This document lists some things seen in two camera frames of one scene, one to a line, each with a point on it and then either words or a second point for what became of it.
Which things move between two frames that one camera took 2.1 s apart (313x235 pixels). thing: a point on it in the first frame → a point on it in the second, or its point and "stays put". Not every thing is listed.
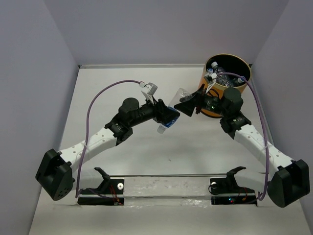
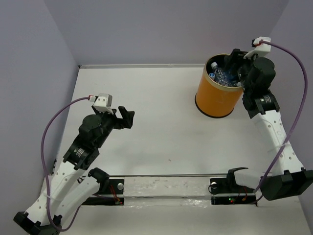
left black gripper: [162, 114] → [120, 123]
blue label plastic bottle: [173, 114] → [230, 75]
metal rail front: [123, 175] stays put
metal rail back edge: [138, 66] stays put
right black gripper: [196, 99] → [236, 57]
